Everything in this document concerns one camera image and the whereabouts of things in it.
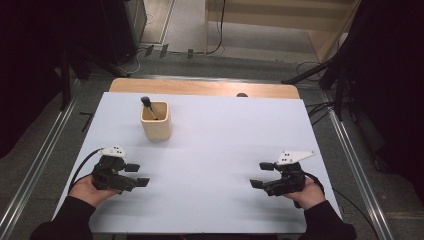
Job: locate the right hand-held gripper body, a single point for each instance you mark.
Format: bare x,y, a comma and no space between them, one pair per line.
288,181

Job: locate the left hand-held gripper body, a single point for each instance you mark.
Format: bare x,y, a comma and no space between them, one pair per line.
110,176

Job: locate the beige square holder cup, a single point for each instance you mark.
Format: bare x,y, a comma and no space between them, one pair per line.
156,130

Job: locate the black makeup brush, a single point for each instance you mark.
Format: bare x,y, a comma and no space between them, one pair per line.
145,100

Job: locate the person's right hand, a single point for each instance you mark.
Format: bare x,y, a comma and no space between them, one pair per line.
310,196

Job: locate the person's left hand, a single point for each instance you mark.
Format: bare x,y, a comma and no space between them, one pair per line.
88,193

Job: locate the white table cover board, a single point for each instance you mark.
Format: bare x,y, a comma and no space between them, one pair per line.
233,133

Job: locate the wooden table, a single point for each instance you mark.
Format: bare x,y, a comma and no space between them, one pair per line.
200,88

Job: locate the black metal stand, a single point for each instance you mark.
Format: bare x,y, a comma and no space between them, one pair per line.
65,83
340,90

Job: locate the dark curtain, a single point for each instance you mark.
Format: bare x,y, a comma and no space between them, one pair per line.
393,83
30,66

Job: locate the black cabinet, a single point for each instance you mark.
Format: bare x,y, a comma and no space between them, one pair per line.
121,30

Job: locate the light wooden shelf unit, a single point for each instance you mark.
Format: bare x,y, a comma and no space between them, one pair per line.
320,20

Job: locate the metal floor rail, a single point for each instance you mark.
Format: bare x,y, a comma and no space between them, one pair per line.
36,160
358,173

